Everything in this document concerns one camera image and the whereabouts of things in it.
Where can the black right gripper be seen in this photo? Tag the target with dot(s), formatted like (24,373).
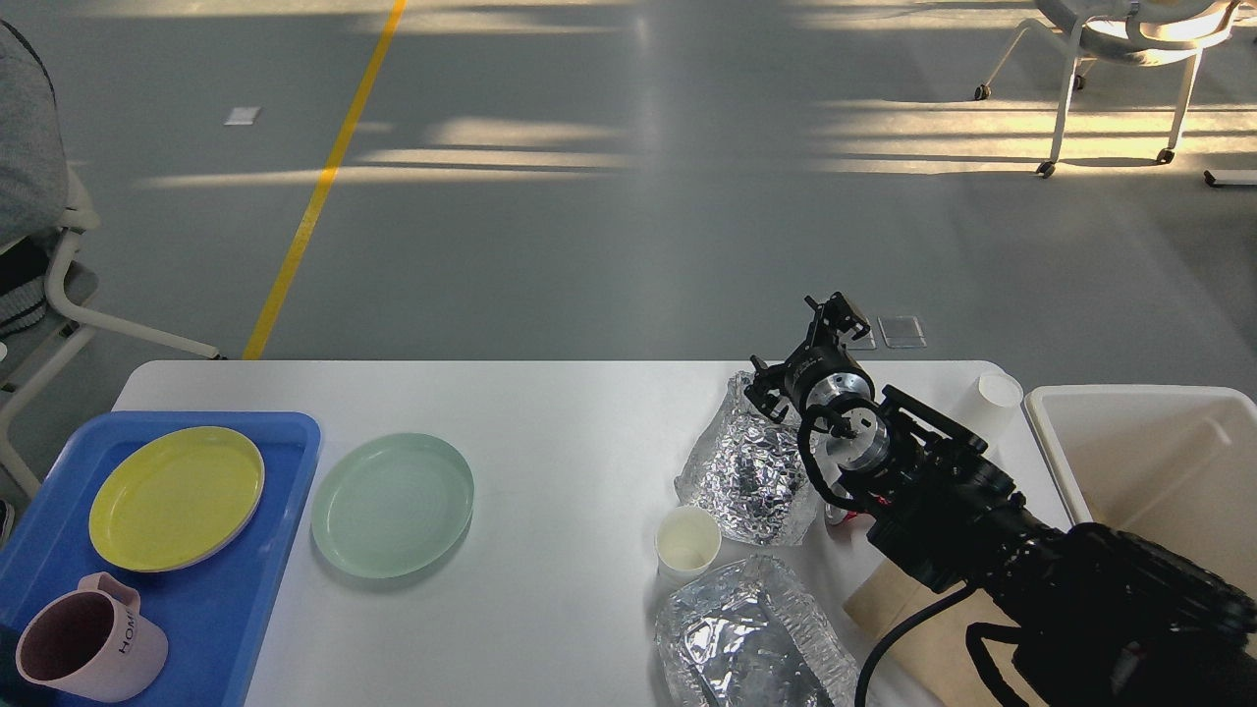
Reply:
(821,371)

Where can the pink mug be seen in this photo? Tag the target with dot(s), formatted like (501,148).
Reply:
(93,642)

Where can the dark teal mug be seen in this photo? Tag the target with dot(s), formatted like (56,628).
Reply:
(14,690)

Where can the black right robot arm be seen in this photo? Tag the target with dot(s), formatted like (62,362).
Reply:
(1098,616)

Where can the clear floor plate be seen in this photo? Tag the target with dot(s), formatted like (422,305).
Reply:
(902,332)

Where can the crumpled foil upper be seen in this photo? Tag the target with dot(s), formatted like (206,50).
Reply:
(746,472)

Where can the translucent plastic cup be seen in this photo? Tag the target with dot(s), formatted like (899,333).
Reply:
(988,406)

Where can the white paper cup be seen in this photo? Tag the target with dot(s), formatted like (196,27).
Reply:
(687,542)

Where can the foil container lower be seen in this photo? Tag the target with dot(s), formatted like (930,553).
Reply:
(750,634)

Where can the brown paper bag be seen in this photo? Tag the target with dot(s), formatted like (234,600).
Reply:
(933,653)

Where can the white plastic bin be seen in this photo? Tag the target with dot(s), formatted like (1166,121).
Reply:
(1172,463)

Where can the light green plate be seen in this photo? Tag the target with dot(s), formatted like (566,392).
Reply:
(393,506)

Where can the white office chair right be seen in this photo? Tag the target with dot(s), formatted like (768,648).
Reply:
(1129,33)

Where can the white floor marker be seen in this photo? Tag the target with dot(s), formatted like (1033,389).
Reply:
(242,116)

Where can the yellow plate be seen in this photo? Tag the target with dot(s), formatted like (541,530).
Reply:
(177,500)

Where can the blue plastic tray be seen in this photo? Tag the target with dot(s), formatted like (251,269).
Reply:
(214,613)

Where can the white chair left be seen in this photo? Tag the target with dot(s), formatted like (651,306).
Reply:
(35,356)

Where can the person in grey sweater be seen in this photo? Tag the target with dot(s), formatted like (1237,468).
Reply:
(34,181)

